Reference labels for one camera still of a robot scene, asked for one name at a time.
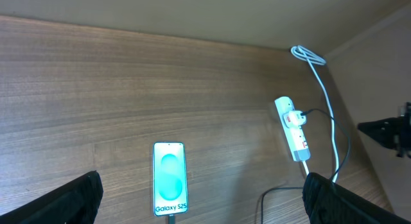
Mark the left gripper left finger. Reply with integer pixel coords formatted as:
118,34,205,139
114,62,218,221
1,171,103,224

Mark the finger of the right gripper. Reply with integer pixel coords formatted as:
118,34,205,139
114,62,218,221
357,102,410,158

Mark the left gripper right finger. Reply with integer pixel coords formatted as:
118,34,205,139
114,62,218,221
302,173,410,224

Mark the black USB charging cable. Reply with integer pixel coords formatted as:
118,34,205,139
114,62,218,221
167,108,352,224

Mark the smartphone with teal screen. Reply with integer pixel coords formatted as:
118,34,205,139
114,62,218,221
152,142,189,216

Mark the white charger plug adapter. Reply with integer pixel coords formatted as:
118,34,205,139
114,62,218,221
283,110,307,128

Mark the white power strip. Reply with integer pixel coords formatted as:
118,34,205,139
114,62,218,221
274,96,311,162

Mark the white power strip cable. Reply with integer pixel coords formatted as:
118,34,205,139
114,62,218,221
290,45,340,184

